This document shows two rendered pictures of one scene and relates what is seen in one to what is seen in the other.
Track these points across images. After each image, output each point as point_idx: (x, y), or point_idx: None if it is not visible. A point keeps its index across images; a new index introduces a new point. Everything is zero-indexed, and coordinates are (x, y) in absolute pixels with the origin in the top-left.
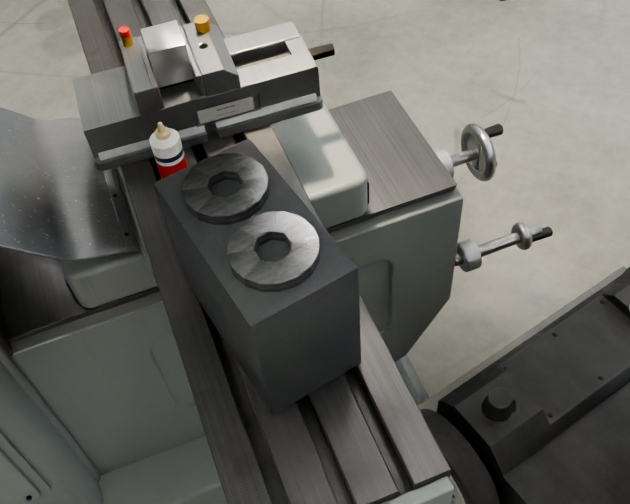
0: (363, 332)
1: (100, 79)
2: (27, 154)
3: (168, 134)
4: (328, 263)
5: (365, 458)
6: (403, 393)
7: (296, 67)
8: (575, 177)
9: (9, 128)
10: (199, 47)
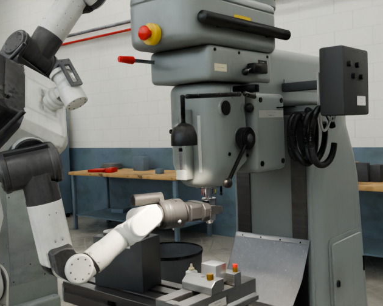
0: (97, 288)
1: (244, 280)
2: (268, 296)
3: (188, 268)
4: (100, 235)
5: None
6: (80, 285)
7: (165, 296)
8: None
9: (283, 294)
10: (204, 277)
